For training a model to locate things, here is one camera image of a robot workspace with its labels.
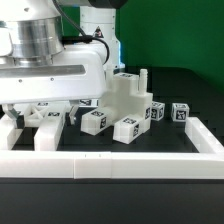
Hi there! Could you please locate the white tagged cube left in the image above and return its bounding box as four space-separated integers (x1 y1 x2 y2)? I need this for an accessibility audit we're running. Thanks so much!
151 101 165 121

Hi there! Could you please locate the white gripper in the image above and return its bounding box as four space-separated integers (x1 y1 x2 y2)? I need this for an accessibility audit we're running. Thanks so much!
0 43 106 129

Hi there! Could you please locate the white chair seat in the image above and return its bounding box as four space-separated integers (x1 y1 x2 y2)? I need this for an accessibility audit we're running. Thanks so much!
99 69 153 132

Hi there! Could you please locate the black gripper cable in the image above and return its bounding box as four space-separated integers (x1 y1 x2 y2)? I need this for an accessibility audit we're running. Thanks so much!
49 0 111 66

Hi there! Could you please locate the white tagged cube right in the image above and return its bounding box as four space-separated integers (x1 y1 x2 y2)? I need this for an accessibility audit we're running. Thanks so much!
171 103 190 122

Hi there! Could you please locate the white tagged cube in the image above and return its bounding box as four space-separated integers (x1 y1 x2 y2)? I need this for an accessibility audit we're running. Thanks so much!
171 103 190 122
151 101 165 121

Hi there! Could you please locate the white U-shaped fence frame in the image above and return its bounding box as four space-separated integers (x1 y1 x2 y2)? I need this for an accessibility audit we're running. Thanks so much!
0 99 224 180

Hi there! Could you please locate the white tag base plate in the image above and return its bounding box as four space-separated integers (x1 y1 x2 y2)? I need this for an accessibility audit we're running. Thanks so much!
79 99 98 108

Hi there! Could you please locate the white chair back frame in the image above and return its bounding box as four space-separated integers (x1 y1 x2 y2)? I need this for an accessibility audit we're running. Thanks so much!
0 101 70 151

